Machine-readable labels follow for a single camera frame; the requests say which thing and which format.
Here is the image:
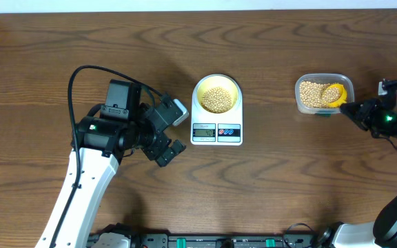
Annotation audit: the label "yellow measuring scoop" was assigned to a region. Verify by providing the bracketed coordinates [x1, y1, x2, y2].
[321, 83, 347, 108]

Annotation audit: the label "white digital kitchen scale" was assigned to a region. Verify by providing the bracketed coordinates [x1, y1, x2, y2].
[190, 79, 243, 146]

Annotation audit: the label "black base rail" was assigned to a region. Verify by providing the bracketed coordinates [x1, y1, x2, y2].
[84, 222, 334, 248]

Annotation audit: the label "green tape strip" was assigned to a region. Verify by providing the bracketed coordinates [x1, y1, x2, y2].
[315, 113, 332, 118]

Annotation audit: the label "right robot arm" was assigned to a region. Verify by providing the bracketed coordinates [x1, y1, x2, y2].
[328, 97, 397, 247]

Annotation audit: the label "yellow plastic bowl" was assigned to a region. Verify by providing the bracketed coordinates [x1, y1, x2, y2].
[196, 74, 239, 114]

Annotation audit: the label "left black cable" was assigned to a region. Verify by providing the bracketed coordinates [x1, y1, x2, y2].
[48, 65, 172, 248]

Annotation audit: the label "soybeans in bowl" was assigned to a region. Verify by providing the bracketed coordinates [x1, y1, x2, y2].
[201, 87, 232, 114]

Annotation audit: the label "soybeans in container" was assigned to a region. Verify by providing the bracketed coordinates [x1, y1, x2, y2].
[299, 81, 332, 108]

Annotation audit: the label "clear plastic container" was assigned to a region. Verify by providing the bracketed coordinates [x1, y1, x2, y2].
[295, 73, 355, 115]

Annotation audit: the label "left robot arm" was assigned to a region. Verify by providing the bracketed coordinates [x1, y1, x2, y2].
[37, 79, 189, 247]

